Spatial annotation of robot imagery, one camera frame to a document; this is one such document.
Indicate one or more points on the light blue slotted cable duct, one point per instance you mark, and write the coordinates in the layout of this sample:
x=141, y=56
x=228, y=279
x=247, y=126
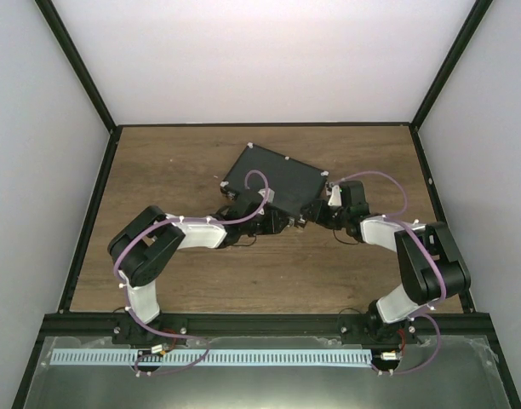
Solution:
x=215, y=357

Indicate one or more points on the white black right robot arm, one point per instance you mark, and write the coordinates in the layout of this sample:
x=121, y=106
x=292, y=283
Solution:
x=431, y=266

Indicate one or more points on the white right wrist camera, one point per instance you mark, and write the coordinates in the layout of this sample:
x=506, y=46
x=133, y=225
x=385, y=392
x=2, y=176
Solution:
x=334, y=196

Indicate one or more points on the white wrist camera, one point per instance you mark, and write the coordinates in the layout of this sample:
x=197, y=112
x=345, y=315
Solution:
x=267, y=197
x=334, y=196

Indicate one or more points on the black front mounting rail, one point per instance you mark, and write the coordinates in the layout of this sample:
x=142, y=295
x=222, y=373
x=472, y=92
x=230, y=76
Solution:
x=351, y=328

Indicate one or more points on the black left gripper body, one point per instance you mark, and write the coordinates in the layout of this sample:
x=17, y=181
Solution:
x=264, y=228

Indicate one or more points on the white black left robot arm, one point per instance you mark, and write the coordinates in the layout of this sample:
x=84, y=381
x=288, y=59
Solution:
x=143, y=249

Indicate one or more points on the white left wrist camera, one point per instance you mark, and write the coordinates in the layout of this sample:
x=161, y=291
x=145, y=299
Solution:
x=267, y=197

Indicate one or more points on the black poker chip case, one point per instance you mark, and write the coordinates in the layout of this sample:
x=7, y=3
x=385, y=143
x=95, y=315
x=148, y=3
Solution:
x=295, y=184

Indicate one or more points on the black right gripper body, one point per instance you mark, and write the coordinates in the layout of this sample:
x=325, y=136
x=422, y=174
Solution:
x=327, y=220

